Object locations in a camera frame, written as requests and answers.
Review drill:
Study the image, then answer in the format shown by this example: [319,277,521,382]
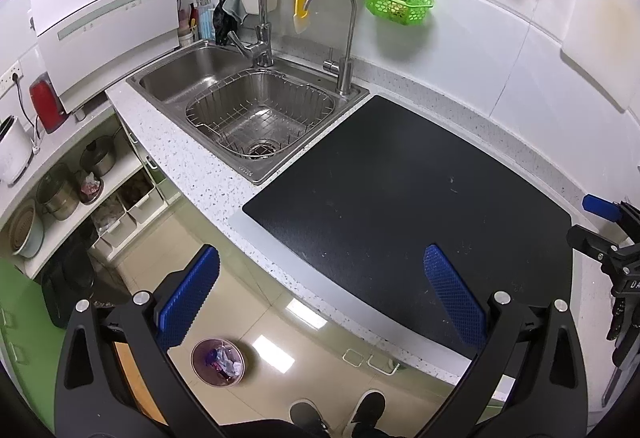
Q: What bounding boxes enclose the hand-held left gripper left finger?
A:
[54,244,236,438]

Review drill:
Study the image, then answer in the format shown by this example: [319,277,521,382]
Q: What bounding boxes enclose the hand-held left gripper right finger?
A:
[420,244,588,438]

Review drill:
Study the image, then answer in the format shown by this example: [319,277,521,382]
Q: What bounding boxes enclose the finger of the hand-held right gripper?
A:
[582,194,640,241]
[566,224,640,275]

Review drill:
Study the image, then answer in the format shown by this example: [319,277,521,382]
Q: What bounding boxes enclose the pink trash bin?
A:
[191,338,246,386]

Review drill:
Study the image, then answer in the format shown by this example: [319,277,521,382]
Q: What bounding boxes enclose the white storage bin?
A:
[120,178,168,224]
[90,205,138,249]

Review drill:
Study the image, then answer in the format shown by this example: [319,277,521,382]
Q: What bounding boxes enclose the black counter mat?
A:
[241,94,573,366]

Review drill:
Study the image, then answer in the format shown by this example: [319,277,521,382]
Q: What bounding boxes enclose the bowl with red contents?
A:
[77,173,106,205]

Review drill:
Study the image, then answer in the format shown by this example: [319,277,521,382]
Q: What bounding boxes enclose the white open shelf unit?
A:
[0,111,173,280]

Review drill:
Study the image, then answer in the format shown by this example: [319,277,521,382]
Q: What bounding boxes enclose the steel pot with black knob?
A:
[80,135,123,176]

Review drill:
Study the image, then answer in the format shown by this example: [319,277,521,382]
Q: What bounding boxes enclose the person's black trousers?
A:
[220,418,401,438]

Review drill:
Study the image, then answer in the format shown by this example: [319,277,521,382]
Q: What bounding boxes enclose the steel pot with glass lid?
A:
[35,163,81,221]

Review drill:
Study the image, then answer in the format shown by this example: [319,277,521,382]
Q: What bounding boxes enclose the person's left black shoe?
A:
[290,400,321,429]

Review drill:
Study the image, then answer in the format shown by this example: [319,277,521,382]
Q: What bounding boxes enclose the green kitchen cabinet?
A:
[0,255,63,419]

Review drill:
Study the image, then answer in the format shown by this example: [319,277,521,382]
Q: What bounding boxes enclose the pale green colander bowl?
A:
[7,198,46,259]

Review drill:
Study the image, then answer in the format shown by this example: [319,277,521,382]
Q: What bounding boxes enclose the stainless steel sink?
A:
[126,40,371,185]

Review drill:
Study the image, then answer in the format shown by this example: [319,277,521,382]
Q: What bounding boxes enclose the white toaster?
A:
[0,115,33,186]

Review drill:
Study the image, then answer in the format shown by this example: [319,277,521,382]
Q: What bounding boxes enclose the red kettle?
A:
[29,72,68,135]

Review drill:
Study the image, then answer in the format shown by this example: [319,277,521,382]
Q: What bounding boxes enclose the slim gooseneck faucet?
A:
[303,0,358,96]

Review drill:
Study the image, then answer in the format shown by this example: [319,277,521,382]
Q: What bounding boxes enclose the cup with utensils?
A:
[177,1,198,52]

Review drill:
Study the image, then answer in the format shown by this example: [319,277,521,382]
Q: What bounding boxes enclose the tall chrome faucet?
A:
[195,0,276,68]

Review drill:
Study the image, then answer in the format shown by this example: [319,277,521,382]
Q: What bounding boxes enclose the black rubber glove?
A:
[212,0,241,46]

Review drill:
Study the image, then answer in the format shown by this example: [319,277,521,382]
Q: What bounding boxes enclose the blue bottle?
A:
[197,4,217,42]

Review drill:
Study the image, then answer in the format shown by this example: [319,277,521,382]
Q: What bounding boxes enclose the white countertop dishwasher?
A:
[27,0,182,114]

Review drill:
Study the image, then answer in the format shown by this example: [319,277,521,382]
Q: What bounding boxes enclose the grey dish cloth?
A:
[222,0,248,24]

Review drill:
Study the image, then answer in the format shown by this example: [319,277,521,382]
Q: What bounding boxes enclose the yellow white scraper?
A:
[292,0,313,34]

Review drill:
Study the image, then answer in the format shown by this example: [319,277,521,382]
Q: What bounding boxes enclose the green plastic basket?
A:
[362,0,435,26]

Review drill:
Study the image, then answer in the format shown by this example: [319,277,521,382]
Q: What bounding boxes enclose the wire drain basket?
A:
[185,71,336,159]

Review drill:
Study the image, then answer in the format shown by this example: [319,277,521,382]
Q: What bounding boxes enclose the black power cable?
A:
[12,73,43,154]

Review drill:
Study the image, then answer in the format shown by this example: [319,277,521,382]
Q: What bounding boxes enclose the white wall socket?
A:
[0,60,24,96]

